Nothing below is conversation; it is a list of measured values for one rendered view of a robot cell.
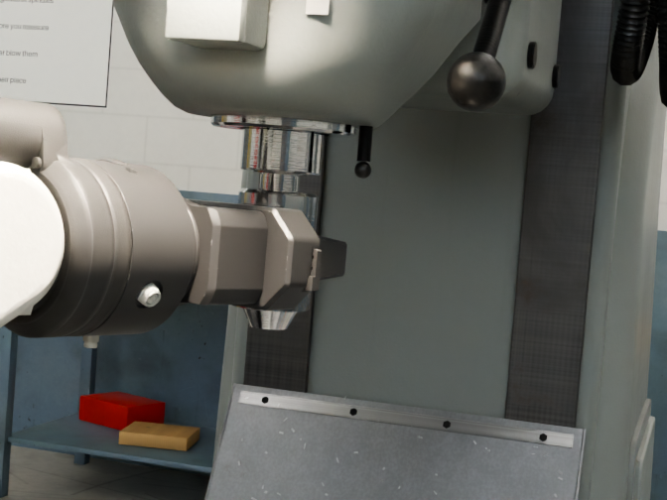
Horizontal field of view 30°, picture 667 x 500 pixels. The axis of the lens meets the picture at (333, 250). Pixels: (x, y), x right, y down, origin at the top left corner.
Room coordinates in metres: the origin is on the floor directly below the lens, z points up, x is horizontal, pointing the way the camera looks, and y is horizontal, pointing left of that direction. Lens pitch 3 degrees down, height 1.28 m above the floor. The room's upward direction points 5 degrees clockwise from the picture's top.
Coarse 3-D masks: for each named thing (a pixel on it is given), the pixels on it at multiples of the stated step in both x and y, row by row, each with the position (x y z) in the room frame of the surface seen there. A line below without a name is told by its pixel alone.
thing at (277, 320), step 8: (248, 312) 0.72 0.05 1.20; (256, 312) 0.72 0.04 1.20; (264, 312) 0.72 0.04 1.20; (272, 312) 0.72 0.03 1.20; (280, 312) 0.72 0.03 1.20; (288, 312) 0.72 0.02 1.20; (296, 312) 0.73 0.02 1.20; (248, 320) 0.73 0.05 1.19; (256, 320) 0.72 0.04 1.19; (264, 320) 0.72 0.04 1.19; (272, 320) 0.72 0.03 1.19; (280, 320) 0.72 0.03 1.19; (288, 320) 0.72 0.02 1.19; (264, 328) 0.72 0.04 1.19; (272, 328) 0.72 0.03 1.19; (280, 328) 0.72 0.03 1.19
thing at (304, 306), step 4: (304, 212) 0.71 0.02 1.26; (308, 212) 0.72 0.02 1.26; (312, 212) 0.72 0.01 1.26; (316, 212) 0.73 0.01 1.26; (308, 216) 0.72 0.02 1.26; (312, 216) 0.72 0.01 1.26; (316, 216) 0.73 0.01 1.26; (308, 220) 0.72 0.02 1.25; (312, 220) 0.72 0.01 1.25; (316, 220) 0.73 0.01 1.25; (312, 224) 0.72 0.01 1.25; (316, 224) 0.73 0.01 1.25; (308, 296) 0.72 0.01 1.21; (304, 300) 0.72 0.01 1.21; (308, 300) 0.72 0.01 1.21; (300, 304) 0.72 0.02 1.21; (304, 304) 0.72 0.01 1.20; (308, 304) 0.73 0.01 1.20; (244, 308) 0.71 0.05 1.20; (248, 308) 0.71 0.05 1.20; (296, 308) 0.71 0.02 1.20; (300, 308) 0.72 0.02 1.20; (304, 308) 0.72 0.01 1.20; (308, 308) 0.73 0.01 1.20
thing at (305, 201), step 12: (240, 192) 0.72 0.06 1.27; (252, 192) 0.71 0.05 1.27; (264, 192) 0.71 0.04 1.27; (276, 192) 0.71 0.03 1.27; (288, 192) 0.71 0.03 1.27; (300, 192) 0.72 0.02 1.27; (252, 204) 0.71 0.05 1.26; (264, 204) 0.71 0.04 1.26; (276, 204) 0.71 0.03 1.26; (288, 204) 0.71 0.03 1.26; (300, 204) 0.71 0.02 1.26; (312, 204) 0.72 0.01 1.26
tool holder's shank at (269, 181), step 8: (264, 176) 0.72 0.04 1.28; (272, 176) 0.72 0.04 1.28; (280, 176) 0.72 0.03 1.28; (288, 176) 0.72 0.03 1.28; (296, 176) 0.73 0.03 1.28; (264, 184) 0.72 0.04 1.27; (272, 184) 0.72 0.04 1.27; (280, 184) 0.72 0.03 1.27; (288, 184) 0.72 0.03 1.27; (296, 184) 0.73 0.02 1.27
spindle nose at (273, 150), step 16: (256, 128) 0.71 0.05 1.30; (256, 144) 0.71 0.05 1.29; (272, 144) 0.71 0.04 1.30; (288, 144) 0.71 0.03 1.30; (304, 144) 0.71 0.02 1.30; (320, 144) 0.72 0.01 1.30; (240, 160) 0.73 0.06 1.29; (256, 160) 0.71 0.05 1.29; (272, 160) 0.71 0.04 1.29; (288, 160) 0.71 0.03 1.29; (304, 160) 0.71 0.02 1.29; (320, 160) 0.72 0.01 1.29
